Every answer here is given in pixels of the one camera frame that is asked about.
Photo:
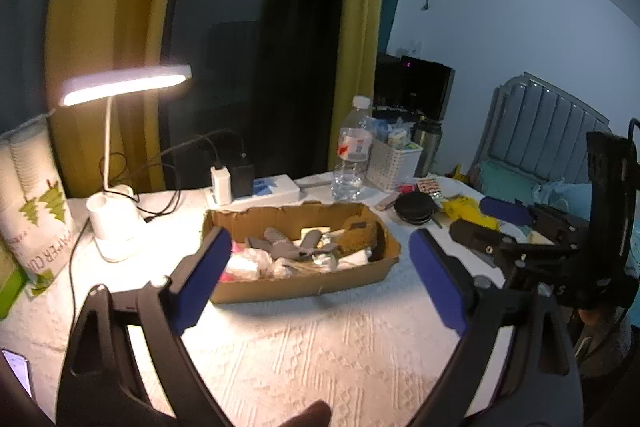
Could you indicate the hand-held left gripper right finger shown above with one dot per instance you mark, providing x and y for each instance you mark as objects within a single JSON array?
[{"x": 445, "y": 282}]

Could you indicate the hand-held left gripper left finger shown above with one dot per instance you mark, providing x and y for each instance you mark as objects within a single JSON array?
[{"x": 202, "y": 282}]

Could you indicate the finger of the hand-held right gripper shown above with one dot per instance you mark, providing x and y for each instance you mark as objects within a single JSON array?
[
  {"x": 480, "y": 237},
  {"x": 505, "y": 209}
]

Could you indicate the grey dotted sock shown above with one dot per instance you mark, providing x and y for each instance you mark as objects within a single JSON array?
[{"x": 287, "y": 249}]

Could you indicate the brown plush slipper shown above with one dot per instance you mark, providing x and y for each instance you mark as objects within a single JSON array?
[{"x": 362, "y": 232}]

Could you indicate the brown cardboard box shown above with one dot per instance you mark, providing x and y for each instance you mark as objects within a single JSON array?
[{"x": 300, "y": 289}]

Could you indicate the person's left hand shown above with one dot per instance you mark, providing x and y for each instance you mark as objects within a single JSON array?
[{"x": 305, "y": 417}]

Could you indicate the yellow snack packet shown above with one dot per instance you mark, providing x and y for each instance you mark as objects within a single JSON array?
[{"x": 465, "y": 209}]

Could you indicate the teal bed sheet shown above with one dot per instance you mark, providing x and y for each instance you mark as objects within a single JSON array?
[{"x": 505, "y": 174}]

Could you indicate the pill blister pack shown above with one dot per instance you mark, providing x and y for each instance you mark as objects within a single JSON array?
[{"x": 430, "y": 188}]

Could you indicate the black round case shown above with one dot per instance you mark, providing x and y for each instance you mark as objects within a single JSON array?
[{"x": 414, "y": 208}]

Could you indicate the grey padded headboard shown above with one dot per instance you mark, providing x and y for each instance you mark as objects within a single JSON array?
[{"x": 540, "y": 132}]

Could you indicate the white charger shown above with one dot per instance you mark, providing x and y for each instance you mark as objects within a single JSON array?
[{"x": 221, "y": 187}]

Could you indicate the stainless steel thermos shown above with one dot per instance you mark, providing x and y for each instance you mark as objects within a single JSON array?
[{"x": 426, "y": 147}]

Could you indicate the white desk lamp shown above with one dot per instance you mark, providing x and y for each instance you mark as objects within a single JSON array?
[{"x": 115, "y": 227}]

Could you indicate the black power adapter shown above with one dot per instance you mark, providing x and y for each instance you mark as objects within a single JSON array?
[{"x": 242, "y": 182}]

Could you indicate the white woven plastic basket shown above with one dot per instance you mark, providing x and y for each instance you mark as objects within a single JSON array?
[{"x": 392, "y": 167}]

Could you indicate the white box with blue label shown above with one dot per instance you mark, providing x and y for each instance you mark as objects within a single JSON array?
[{"x": 275, "y": 188}]

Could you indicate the white textured tablecloth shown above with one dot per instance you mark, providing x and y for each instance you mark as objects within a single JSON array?
[{"x": 310, "y": 357}]

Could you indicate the black monitor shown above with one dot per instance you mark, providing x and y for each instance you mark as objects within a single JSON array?
[{"x": 427, "y": 87}]

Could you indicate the clear plastic water bottle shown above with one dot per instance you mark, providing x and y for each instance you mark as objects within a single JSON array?
[{"x": 350, "y": 167}]

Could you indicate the blue plastic bag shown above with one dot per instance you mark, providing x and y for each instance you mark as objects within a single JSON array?
[{"x": 380, "y": 127}]

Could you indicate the bag of white paper cups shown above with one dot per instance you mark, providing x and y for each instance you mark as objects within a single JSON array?
[{"x": 35, "y": 207}]

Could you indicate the green pack of paper cups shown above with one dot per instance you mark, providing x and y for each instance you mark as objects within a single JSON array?
[{"x": 10, "y": 287}]

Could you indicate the smartphone with lit screen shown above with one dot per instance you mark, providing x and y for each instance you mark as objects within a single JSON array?
[{"x": 17, "y": 372}]

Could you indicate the dark glass door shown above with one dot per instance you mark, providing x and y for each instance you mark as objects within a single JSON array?
[{"x": 250, "y": 32}]

